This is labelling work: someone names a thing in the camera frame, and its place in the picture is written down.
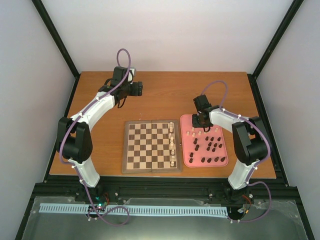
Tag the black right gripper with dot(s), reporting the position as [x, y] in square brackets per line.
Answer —
[196, 125]

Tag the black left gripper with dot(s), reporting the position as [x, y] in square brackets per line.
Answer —
[137, 91]

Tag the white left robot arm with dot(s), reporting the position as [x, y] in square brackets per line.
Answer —
[74, 142]

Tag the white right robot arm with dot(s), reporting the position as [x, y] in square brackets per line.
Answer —
[250, 139]

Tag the pink plastic tray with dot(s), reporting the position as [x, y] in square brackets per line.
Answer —
[211, 144]

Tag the wooden chessboard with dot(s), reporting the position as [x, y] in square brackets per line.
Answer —
[147, 147]

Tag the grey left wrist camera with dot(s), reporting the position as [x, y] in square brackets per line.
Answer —
[131, 75]

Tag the black aluminium frame rail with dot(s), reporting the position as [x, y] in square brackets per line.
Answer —
[116, 188]

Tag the left black frame post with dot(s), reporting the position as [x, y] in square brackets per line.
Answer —
[50, 26]

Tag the black frame post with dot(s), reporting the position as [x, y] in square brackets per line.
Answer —
[280, 31]
[50, 26]

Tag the right black frame post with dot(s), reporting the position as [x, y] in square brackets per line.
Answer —
[280, 31]

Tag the light blue cable duct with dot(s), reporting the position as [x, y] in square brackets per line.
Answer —
[136, 210]

